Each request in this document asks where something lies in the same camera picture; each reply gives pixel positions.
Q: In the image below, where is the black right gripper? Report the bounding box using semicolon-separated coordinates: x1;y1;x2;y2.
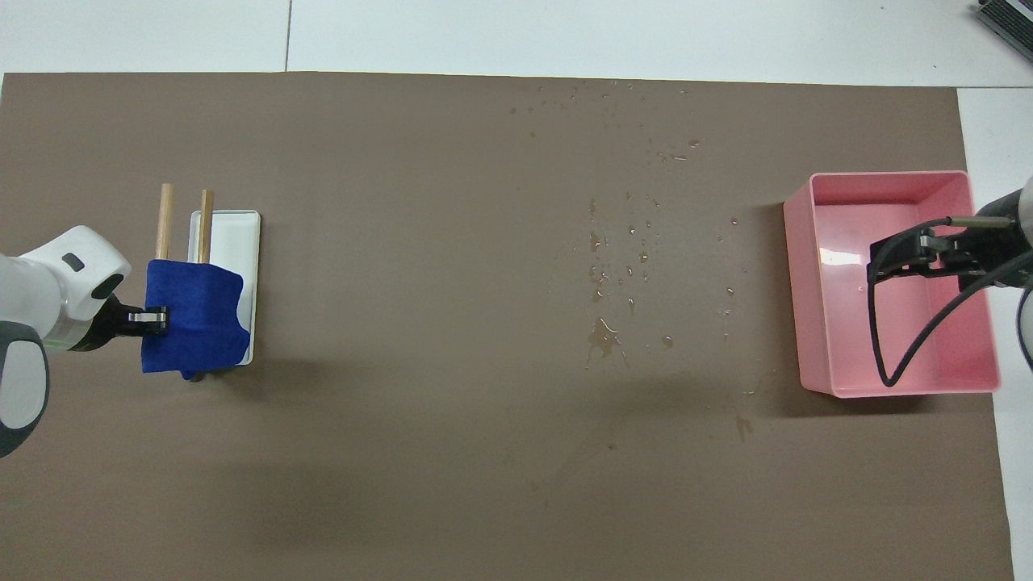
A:
868;226;1006;291

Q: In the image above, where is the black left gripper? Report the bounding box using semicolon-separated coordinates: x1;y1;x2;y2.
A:
89;295;169;349

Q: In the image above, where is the blue towel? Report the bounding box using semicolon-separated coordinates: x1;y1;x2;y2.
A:
141;258;249;382

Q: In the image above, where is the water puddle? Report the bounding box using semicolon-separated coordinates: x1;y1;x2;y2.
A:
586;316;632;370

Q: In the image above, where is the pink plastic bin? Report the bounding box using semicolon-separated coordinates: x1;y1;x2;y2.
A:
783;170;1002;399

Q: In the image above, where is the long wooden rod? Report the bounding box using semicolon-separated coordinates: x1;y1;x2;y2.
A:
155;183;175;261
198;190;215;265

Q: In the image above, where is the white rectangular tray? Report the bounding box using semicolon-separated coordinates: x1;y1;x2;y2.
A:
187;210;261;366

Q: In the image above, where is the grey ribbed device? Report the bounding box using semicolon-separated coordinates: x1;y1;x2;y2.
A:
974;0;1033;53

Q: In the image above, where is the brown table mat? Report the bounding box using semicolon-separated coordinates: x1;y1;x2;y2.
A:
0;71;1016;581

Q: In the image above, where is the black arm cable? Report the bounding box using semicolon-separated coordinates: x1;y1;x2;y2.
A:
868;213;1033;388

